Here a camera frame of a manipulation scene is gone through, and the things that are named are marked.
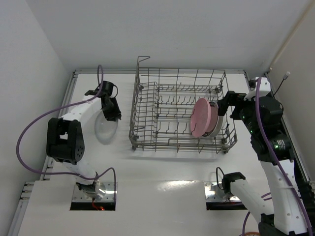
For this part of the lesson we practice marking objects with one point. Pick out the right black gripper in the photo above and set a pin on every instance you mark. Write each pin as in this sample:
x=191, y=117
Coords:
x=233, y=104

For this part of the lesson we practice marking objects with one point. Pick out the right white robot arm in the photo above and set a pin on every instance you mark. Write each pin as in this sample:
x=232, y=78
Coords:
x=288, y=215

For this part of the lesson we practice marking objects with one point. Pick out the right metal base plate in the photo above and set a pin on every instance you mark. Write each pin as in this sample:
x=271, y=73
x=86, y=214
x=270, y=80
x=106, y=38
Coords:
x=213, y=194

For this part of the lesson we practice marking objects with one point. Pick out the white plate with lettered rim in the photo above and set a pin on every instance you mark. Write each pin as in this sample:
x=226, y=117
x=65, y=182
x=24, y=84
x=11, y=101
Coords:
x=214, y=119

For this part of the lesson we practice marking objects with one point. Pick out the grey wire dish rack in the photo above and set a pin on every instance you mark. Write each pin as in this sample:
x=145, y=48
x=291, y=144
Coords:
x=162, y=104

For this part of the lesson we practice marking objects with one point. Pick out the pink plate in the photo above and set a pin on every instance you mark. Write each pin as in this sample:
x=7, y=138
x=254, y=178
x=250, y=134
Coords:
x=200, y=118

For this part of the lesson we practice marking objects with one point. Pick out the metal base plate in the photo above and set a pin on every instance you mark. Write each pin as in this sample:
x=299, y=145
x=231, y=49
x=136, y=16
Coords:
x=101, y=192
x=213, y=194

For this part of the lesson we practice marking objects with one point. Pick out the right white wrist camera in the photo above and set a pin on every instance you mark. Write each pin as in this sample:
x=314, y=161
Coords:
x=261, y=86

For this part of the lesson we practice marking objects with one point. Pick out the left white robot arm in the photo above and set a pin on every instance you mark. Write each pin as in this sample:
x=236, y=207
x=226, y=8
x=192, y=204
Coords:
x=65, y=140

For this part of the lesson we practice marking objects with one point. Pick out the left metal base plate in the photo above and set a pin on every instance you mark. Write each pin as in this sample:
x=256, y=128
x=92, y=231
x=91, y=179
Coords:
x=101, y=192

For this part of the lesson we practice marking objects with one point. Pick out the plain white plate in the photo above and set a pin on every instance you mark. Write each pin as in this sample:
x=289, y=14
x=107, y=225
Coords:
x=218, y=127

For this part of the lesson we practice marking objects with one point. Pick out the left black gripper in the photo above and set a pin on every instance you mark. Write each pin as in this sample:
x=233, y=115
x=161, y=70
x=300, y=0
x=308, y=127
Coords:
x=112, y=113

